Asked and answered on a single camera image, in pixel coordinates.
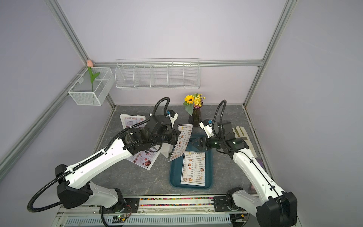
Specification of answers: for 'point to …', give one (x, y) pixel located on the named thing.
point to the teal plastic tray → (209, 168)
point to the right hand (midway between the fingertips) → (195, 141)
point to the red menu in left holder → (129, 121)
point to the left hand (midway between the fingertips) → (180, 135)
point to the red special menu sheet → (144, 159)
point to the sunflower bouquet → (193, 101)
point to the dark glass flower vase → (195, 119)
